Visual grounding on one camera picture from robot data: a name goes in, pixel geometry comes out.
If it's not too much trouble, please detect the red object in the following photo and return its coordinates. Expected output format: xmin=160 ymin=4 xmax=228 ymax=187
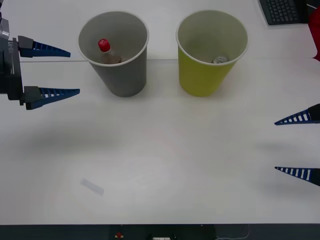
xmin=308 ymin=8 xmax=320 ymax=62

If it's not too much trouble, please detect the black keyboard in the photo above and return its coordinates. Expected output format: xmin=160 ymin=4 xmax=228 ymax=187
xmin=257 ymin=0 xmax=307 ymax=27

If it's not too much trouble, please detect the yellow-green plastic bin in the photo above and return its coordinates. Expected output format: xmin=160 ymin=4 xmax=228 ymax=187
xmin=175 ymin=9 xmax=249 ymax=98

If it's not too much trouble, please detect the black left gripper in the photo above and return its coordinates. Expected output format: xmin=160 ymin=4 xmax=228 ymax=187
xmin=0 ymin=35 xmax=81 ymax=111

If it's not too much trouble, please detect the grey plastic bin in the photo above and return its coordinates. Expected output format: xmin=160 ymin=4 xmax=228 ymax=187
xmin=77 ymin=10 xmax=150 ymax=98

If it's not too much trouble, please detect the clear bottle with red cap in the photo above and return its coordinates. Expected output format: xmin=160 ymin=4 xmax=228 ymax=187
xmin=97 ymin=38 xmax=122 ymax=66

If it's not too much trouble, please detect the silver drink can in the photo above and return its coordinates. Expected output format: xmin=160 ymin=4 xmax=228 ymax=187
xmin=211 ymin=55 xmax=230 ymax=65

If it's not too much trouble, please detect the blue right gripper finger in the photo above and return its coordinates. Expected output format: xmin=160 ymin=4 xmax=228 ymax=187
xmin=274 ymin=166 xmax=320 ymax=187
xmin=273 ymin=103 xmax=320 ymax=126

